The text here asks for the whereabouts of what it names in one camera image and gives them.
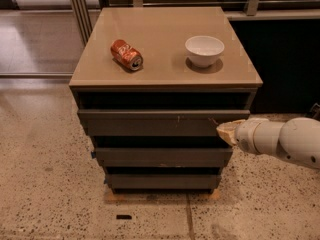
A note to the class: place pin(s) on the foam gripper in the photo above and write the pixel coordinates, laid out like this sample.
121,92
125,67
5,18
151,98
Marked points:
244,136

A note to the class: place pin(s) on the grey top drawer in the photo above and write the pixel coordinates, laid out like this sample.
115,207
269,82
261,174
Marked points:
156,123

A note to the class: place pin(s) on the grey drawer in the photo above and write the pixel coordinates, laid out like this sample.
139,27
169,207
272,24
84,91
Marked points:
163,157
156,123
130,181

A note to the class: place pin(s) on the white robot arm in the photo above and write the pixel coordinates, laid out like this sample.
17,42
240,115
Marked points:
296,141

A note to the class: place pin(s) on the grey drawer cabinet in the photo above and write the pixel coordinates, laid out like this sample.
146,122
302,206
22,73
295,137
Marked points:
167,79

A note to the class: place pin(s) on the grey bottom drawer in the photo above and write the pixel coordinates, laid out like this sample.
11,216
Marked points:
130,181

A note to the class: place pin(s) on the grey middle drawer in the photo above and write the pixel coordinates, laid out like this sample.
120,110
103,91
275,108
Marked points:
163,157

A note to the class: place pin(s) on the white ceramic bowl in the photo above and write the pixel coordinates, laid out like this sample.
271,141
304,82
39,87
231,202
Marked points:
204,51

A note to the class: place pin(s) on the grey window ledge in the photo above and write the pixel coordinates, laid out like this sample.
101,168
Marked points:
274,15

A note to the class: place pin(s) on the orange soda can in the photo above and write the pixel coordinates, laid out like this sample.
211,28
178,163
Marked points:
126,55

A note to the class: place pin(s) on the blue tape piece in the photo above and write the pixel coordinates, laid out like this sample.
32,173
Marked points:
93,154

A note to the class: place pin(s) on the black floor marker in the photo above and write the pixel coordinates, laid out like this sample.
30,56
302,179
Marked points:
123,217

